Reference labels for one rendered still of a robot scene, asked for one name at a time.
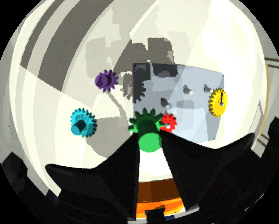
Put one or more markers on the teal gear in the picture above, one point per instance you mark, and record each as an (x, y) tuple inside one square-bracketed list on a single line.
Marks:
[(82, 123)]

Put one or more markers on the purple gear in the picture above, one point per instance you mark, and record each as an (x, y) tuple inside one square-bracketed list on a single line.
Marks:
[(106, 80)]

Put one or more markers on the yellow gear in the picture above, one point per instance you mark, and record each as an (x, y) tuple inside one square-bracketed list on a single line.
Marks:
[(215, 100)]

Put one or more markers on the red gear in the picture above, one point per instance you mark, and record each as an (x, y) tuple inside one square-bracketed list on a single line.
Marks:
[(168, 119)]

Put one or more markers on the green gear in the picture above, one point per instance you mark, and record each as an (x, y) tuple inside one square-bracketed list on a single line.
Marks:
[(147, 127)]

